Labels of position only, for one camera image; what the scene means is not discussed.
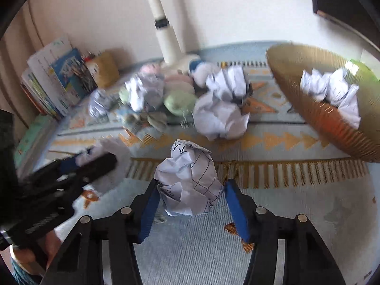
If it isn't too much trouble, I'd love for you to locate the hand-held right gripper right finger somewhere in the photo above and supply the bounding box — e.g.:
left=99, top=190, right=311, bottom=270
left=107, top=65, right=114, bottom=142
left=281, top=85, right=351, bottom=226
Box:
left=224, top=179, right=346, bottom=285

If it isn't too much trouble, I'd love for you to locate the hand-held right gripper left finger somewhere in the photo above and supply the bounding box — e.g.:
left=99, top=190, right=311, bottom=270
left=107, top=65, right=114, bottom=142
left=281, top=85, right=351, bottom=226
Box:
left=42, top=179, right=162, bottom=285

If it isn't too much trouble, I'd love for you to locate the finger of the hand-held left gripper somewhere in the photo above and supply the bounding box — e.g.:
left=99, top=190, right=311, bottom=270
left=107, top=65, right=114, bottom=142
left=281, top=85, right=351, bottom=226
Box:
left=70, top=153, right=118, bottom=186
left=28, top=154, right=88, bottom=181

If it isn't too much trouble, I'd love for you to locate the white paper ball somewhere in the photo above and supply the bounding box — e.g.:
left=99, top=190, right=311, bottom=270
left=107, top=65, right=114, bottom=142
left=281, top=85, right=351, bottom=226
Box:
left=88, top=89, right=115, bottom=119
left=300, top=69, right=331, bottom=103
left=193, top=92, right=250, bottom=141
left=325, top=68, right=361, bottom=129
left=205, top=67, right=253, bottom=104
left=76, top=141, right=133, bottom=196
left=125, top=71, right=165, bottom=113

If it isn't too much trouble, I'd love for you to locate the paper ball with lines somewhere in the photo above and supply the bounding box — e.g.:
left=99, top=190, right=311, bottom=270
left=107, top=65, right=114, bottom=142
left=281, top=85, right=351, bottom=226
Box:
left=154, top=139, right=224, bottom=217

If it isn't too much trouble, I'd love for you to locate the three-ball dango plush toy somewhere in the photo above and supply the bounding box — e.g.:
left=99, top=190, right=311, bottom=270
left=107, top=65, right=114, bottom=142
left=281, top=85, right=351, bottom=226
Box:
left=162, top=73, right=198, bottom=116

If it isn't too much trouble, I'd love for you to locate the person's left hand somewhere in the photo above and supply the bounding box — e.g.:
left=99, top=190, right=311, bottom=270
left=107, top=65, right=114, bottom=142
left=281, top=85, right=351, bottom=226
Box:
left=10, top=231, right=61, bottom=275

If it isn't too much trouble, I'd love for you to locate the green flat book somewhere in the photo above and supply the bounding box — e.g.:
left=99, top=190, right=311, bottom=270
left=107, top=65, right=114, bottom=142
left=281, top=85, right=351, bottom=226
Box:
left=13, top=114, right=58, bottom=170

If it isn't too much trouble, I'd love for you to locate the patterned rug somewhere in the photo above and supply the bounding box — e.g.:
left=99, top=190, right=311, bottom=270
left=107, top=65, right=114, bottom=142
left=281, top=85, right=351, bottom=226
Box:
left=18, top=40, right=380, bottom=285

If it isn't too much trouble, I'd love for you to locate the row of books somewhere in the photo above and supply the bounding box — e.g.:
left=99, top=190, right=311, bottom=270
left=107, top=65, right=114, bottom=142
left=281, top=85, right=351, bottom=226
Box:
left=20, top=36, right=98, bottom=120

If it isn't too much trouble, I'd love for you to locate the bundle of pencils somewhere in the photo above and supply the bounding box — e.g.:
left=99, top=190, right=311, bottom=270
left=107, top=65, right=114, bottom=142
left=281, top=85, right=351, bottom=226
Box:
left=71, top=53, right=98, bottom=88

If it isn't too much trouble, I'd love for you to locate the beige curtain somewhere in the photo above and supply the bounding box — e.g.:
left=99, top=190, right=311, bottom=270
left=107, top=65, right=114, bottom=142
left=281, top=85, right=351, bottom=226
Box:
left=0, top=0, right=45, bottom=119

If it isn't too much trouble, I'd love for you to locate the blue and white plush toy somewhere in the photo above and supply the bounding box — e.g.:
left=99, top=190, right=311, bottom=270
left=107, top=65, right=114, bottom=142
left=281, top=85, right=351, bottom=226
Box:
left=187, top=55, right=215, bottom=87

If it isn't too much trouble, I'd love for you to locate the white floor lamp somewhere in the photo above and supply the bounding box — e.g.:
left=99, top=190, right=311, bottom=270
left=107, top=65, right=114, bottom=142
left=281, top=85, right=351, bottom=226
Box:
left=139, top=0, right=202, bottom=69

